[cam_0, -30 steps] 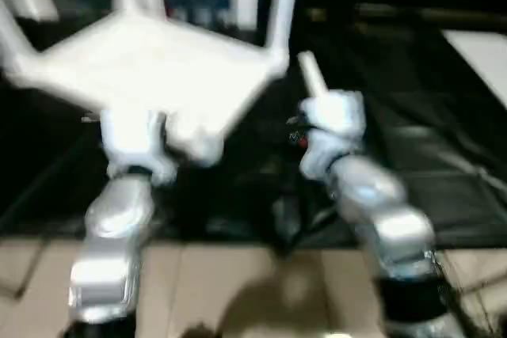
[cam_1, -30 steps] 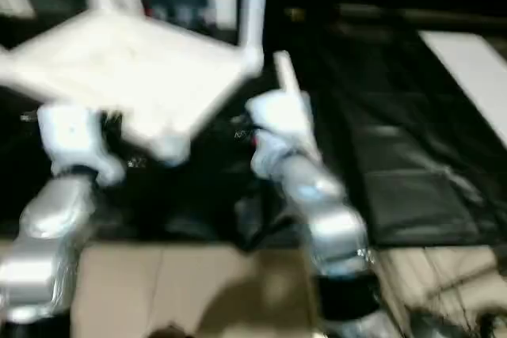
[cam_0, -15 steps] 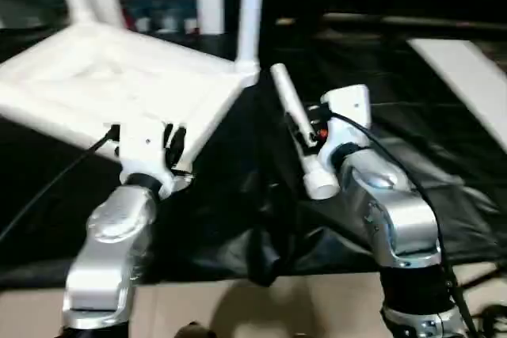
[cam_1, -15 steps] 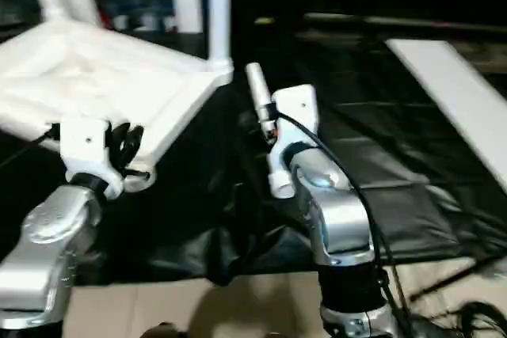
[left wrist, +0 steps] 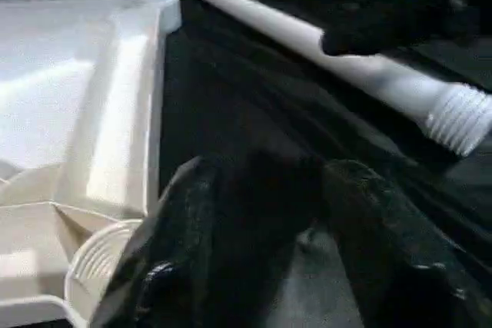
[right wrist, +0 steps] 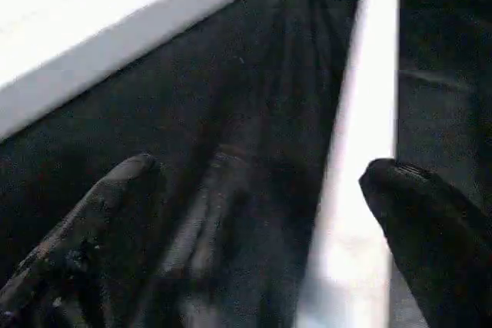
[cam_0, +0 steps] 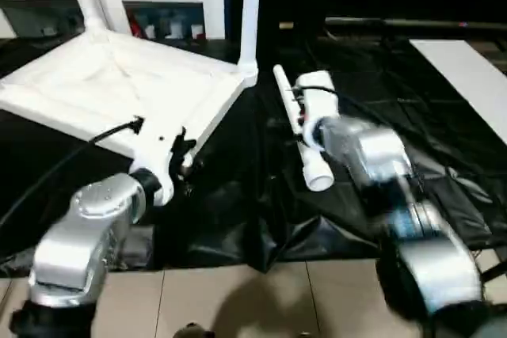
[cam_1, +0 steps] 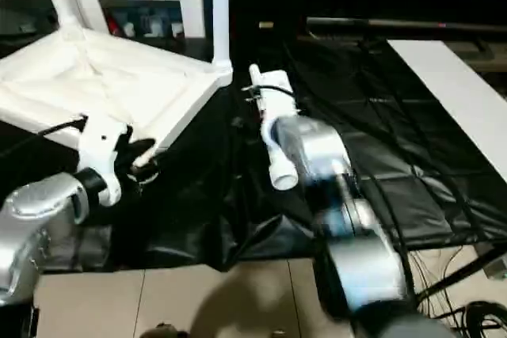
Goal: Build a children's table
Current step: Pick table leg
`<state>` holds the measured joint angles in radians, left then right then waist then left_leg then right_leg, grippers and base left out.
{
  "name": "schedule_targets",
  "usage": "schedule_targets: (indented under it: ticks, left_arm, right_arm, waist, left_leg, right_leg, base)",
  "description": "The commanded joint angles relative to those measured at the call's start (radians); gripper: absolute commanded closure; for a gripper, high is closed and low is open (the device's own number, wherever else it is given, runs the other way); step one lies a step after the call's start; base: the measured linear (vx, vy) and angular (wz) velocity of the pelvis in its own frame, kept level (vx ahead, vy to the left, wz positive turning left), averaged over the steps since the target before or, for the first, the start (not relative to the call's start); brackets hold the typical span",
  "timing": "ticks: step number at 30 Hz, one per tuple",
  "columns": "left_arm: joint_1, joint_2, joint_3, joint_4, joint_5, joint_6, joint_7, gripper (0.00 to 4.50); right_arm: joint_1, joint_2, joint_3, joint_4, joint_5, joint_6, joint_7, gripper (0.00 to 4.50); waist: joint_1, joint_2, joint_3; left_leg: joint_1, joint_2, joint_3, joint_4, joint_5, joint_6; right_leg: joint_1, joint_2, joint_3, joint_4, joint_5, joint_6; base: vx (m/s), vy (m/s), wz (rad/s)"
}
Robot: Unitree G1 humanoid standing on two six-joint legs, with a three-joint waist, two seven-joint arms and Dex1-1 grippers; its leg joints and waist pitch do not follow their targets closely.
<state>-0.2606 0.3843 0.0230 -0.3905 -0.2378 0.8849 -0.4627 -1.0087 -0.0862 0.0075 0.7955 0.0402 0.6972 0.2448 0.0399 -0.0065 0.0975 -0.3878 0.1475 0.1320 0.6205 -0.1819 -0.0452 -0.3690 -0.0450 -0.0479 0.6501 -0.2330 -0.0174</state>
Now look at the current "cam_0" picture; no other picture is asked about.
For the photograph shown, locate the white flat board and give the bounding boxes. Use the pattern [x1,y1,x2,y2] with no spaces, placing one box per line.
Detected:
[408,39,507,145]

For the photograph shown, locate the white plastic table top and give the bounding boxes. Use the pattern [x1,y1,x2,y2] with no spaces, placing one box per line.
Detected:
[0,29,259,171]

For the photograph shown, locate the person's black shoes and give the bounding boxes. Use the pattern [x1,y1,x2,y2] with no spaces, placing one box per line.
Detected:
[170,324,211,338]

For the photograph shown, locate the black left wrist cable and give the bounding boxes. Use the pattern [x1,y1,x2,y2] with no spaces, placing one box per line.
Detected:
[0,116,145,232]

